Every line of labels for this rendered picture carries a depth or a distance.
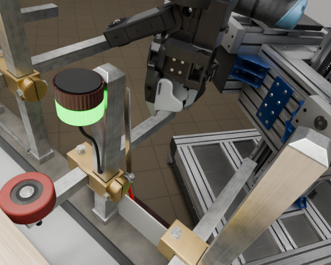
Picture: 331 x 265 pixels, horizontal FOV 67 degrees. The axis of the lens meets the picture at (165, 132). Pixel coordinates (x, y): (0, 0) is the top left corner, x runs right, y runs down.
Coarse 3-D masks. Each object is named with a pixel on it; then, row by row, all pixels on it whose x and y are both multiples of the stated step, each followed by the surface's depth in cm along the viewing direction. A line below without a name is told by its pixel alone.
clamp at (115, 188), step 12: (84, 144) 54; (72, 156) 51; (84, 156) 51; (72, 168) 53; (84, 168) 49; (96, 180) 48; (108, 180) 48; (120, 180) 49; (108, 192) 48; (120, 192) 49
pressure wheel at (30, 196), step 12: (12, 180) 41; (24, 180) 42; (36, 180) 42; (48, 180) 42; (0, 192) 39; (12, 192) 40; (24, 192) 39; (36, 192) 41; (48, 192) 41; (0, 204) 38; (12, 204) 38; (24, 204) 39; (36, 204) 39; (48, 204) 40; (12, 216) 38; (24, 216) 38; (36, 216) 39
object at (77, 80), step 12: (60, 72) 31; (72, 72) 31; (84, 72) 32; (60, 84) 29; (72, 84) 30; (84, 84) 30; (96, 84) 31; (84, 132) 37; (96, 144) 40; (96, 156) 43
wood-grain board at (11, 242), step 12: (0, 216) 37; (0, 228) 36; (12, 228) 36; (0, 240) 35; (12, 240) 35; (24, 240) 36; (0, 252) 34; (12, 252) 34; (24, 252) 35; (36, 252) 35; (0, 264) 33; (12, 264) 33; (24, 264) 34; (36, 264) 34; (48, 264) 34
